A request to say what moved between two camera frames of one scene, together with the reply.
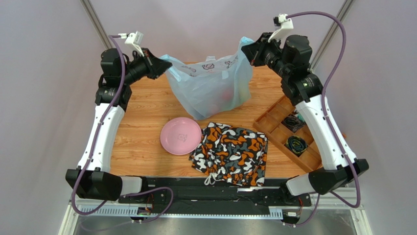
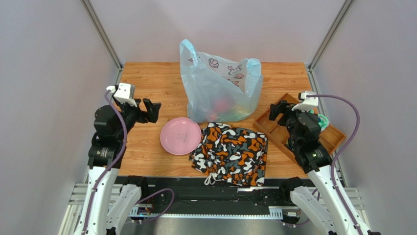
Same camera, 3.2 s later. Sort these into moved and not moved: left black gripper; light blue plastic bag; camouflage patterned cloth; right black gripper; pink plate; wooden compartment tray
Moved: left black gripper; right black gripper; wooden compartment tray; light blue plastic bag
Not moved: camouflage patterned cloth; pink plate
